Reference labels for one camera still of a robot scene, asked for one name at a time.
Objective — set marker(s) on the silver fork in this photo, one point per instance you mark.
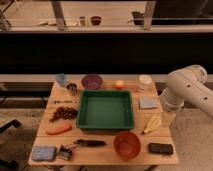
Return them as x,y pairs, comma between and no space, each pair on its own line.
66,101

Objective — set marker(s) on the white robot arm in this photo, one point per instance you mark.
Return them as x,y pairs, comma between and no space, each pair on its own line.
187,84

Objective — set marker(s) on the orange fruit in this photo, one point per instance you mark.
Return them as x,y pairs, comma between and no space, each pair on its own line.
119,84

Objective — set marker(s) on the purple bowl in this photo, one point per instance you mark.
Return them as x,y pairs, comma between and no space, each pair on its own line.
92,82

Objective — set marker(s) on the green plastic tray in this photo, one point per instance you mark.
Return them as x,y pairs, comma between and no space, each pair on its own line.
105,110

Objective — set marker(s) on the dark metal cup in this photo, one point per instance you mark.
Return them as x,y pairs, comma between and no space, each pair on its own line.
72,87

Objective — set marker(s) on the white lidded jar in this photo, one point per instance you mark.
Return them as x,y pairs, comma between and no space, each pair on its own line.
144,82

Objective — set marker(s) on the blue-grey cloth square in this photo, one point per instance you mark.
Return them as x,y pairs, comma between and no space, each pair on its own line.
146,103

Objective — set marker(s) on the blue glass cup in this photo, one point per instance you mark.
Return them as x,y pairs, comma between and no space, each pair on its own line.
61,79

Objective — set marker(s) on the bunch of dark grapes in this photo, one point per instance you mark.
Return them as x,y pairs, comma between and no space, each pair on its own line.
64,113

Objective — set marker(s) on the orange carrot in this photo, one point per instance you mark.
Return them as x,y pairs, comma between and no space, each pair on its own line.
59,130

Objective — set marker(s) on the yellow banana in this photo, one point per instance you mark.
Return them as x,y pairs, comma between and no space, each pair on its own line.
153,124

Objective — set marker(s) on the orange-red plastic bowl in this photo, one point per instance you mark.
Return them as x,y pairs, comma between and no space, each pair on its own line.
127,145

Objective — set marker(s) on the dark red background bowl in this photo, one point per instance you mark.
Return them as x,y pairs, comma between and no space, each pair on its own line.
96,20

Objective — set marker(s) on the small background cup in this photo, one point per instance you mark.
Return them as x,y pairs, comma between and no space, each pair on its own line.
82,20

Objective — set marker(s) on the wooden table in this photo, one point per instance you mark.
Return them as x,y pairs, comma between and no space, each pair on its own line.
105,155

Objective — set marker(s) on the black background pot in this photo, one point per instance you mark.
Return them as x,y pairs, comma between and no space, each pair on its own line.
138,17

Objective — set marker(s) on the black sponge block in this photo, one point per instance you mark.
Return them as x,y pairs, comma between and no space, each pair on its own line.
157,148

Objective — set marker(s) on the blue sponge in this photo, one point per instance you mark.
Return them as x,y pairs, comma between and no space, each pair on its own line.
43,153

